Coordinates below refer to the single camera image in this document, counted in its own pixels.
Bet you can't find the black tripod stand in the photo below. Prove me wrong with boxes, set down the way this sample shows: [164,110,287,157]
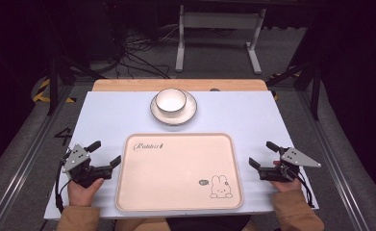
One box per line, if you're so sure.
[265,60,322,121]
[46,53,107,116]

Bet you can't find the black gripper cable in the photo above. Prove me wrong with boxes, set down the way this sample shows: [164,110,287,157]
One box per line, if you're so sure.
[294,170,315,208]
[54,147,74,214]

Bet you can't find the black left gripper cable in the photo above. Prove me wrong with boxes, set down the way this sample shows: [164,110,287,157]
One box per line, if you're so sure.
[54,147,74,214]

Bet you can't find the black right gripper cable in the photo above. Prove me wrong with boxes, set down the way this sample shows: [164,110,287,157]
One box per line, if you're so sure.
[294,170,315,208]

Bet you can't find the beige tray with rabbit print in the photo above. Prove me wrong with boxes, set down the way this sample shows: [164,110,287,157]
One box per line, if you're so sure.
[114,132,244,213]

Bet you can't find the white table mat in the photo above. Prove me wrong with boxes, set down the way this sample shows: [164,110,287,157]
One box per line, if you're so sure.
[43,90,320,220]

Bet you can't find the person's dark clothing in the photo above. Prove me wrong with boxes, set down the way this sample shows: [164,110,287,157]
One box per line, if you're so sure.
[165,215,252,231]

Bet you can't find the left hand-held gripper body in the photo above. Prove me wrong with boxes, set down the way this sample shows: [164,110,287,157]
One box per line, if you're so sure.
[62,143,113,189]

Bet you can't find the white bowl with dark rim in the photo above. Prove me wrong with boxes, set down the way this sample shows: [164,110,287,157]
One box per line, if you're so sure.
[154,88,188,118]

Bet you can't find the person's right hand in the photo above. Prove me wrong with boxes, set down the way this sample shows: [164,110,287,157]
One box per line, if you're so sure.
[269,160,303,193]

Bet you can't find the metal floor rail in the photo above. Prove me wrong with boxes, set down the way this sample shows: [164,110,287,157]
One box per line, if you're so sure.
[295,90,371,231]
[0,85,76,231]

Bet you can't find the white metal stand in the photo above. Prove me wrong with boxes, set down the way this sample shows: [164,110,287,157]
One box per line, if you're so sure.
[174,4,267,75]

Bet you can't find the person's left hand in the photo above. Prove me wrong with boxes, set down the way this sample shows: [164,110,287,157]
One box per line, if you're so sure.
[66,177,105,208]

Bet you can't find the white plate with dark rim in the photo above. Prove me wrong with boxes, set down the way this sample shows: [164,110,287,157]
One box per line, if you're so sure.
[149,90,198,126]

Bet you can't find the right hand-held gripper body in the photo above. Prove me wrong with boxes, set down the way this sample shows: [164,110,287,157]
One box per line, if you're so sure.
[258,146,322,184]

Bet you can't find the black floor cables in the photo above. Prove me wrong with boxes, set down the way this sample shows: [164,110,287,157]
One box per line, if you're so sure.
[113,23,181,80]

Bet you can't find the yellow black floor tape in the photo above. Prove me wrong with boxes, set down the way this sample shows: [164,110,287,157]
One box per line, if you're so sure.
[269,71,303,102]
[31,77,78,104]

